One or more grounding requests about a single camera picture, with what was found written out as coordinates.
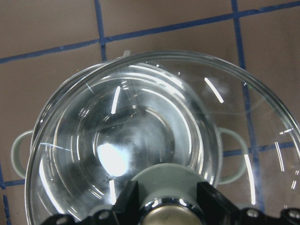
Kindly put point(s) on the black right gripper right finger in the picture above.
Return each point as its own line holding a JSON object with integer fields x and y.
{"x": 216, "y": 208}

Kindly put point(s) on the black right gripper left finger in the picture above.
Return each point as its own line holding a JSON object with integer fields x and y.
{"x": 126, "y": 210}

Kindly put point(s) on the glass pot lid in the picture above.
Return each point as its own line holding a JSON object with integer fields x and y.
{"x": 268, "y": 193}

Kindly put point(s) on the pale green electric pot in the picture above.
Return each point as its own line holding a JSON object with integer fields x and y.
{"x": 18, "y": 150}

